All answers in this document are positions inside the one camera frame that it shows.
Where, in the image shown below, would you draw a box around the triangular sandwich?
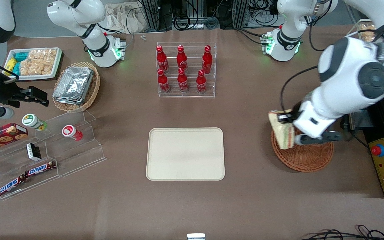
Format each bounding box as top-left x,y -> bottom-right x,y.
268,110 -> 295,150

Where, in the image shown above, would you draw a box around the yellow snack pack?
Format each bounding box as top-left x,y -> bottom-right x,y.
4,57 -> 18,71

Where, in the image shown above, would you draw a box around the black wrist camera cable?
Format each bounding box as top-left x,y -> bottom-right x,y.
280,65 -> 320,112

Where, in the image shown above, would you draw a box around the beige rectangular tray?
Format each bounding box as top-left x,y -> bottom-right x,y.
146,127 -> 225,181

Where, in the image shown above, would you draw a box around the clear acrylic step shelf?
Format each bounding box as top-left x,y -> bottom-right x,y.
0,108 -> 107,201

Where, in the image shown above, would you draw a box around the beige crumpled cloth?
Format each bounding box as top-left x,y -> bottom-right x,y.
103,3 -> 146,34

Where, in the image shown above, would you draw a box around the brown round wicker basket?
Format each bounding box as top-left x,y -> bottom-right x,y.
271,128 -> 334,173

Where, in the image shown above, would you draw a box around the aluminium frame profile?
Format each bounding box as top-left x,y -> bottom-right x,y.
233,0 -> 250,29
141,0 -> 173,33

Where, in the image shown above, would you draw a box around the light oval wicker basket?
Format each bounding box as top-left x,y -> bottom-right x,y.
52,62 -> 101,112

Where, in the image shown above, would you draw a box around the small black box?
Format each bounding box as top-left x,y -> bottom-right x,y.
26,143 -> 42,161

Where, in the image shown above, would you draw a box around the red lid cup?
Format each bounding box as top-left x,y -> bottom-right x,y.
62,125 -> 84,142

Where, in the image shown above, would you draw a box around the red cookie box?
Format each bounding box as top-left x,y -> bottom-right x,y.
0,123 -> 29,154

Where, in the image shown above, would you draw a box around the green lid cup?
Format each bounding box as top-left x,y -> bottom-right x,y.
22,114 -> 48,131

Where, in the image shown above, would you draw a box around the black floor cables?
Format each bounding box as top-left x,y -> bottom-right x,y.
300,224 -> 384,240

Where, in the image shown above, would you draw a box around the clear acrylic bottle rack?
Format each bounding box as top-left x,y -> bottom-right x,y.
156,42 -> 218,98

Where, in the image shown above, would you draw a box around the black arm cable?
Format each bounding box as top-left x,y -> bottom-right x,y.
308,10 -> 329,52

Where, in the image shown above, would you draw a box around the red cola bottle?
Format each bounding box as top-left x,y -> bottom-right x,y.
202,45 -> 213,75
157,69 -> 171,94
196,69 -> 207,94
156,45 -> 169,74
177,68 -> 189,93
177,45 -> 188,72

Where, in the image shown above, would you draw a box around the stacked aluminium foil containers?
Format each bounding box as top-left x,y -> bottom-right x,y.
52,66 -> 94,106

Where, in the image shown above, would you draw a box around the coiled black cables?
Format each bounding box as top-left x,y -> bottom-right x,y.
173,0 -> 220,31

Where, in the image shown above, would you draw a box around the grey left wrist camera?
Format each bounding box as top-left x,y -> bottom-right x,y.
294,131 -> 343,146

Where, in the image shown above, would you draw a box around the black side stand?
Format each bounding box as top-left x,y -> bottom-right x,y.
340,92 -> 384,142

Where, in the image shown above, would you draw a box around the Snickers chocolate bar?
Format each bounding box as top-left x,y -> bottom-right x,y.
0,176 -> 26,197
24,161 -> 57,177

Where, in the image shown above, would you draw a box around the white rectangular snack tray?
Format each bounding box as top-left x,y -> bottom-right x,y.
3,47 -> 63,81

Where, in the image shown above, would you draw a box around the black base cables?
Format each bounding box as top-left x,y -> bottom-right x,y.
235,27 -> 270,46

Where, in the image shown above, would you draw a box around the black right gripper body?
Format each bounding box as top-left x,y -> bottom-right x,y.
0,79 -> 25,108

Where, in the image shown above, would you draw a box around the clear bag rice crackers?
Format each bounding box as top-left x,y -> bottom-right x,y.
40,49 -> 58,75
19,50 -> 42,76

